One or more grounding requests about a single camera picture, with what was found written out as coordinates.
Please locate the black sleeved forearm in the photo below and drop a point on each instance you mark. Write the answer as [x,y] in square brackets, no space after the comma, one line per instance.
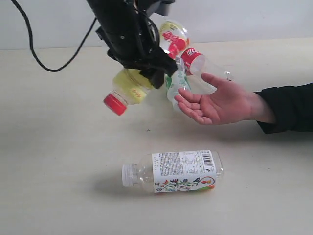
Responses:
[292,107]

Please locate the person's open bare hand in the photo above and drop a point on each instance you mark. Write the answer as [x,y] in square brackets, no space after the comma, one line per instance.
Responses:
[228,104]

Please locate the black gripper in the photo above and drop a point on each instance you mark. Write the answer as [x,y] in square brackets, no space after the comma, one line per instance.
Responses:
[131,41]

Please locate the red label clear cola bottle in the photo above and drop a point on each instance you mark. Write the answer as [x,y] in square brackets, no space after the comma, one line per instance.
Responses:
[196,64]

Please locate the yellow label bottle red cap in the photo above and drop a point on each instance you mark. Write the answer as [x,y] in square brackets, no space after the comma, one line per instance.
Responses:
[129,87]

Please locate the green white label bottle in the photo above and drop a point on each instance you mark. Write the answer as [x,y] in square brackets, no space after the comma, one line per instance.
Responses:
[175,82]

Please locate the floral label clear bottle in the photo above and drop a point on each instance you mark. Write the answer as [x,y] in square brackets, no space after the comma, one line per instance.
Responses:
[175,171]

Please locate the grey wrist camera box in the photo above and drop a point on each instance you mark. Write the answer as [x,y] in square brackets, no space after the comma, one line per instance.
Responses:
[160,7]

